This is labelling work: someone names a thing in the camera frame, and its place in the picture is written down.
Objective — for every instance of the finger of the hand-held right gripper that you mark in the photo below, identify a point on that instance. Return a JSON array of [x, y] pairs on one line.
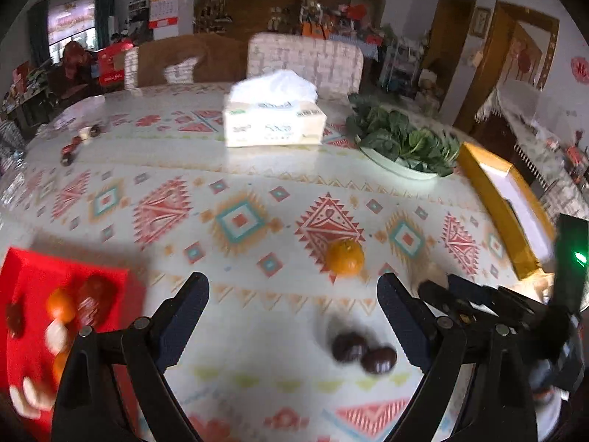
[[439, 297], [501, 297]]

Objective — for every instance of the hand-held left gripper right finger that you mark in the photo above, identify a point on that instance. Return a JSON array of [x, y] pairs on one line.
[[405, 327]]

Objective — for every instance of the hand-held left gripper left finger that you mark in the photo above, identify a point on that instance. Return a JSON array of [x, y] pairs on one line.
[[184, 327]]

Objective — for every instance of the dark brown date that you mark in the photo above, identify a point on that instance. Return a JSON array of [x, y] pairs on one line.
[[349, 346], [379, 361]]

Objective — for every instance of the tangerine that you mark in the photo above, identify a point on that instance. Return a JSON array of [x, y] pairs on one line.
[[345, 258], [61, 305], [59, 367]]

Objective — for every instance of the large red date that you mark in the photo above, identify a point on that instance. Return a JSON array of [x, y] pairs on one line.
[[96, 294]]

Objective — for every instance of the white round cake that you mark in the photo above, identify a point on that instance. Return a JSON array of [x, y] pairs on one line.
[[57, 337]]

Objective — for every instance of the small red date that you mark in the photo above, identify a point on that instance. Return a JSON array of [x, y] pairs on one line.
[[15, 318]]

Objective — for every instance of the yellow gift box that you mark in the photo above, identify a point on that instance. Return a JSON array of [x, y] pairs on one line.
[[501, 207]]

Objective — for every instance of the white oval plate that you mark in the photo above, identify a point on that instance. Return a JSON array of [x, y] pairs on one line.
[[405, 169]]

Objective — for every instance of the patterned tablecloth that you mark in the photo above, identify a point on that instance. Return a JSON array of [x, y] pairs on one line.
[[257, 184]]

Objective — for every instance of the green leafy vegetables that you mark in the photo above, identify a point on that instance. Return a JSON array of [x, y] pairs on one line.
[[400, 138]]

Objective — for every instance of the side table with lace cloth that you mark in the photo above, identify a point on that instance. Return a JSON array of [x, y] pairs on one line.
[[529, 124]]

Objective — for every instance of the white tissue pack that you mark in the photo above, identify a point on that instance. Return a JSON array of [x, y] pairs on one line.
[[274, 119]]

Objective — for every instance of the metal rack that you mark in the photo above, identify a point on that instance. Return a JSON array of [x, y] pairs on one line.
[[400, 64]]

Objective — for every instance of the wooden door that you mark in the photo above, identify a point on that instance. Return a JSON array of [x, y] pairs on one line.
[[448, 32]]

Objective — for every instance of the brown covered chair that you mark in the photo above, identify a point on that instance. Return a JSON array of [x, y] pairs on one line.
[[211, 57]]

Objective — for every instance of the brick pattern covered chair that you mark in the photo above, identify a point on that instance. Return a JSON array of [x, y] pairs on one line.
[[303, 62]]

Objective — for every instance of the red gift box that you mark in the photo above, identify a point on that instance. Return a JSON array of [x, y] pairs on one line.
[[110, 64]]

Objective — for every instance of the window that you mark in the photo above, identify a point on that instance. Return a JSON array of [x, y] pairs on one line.
[[71, 23]]

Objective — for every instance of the red wall calendar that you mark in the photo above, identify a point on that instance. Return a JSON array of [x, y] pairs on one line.
[[163, 0]]

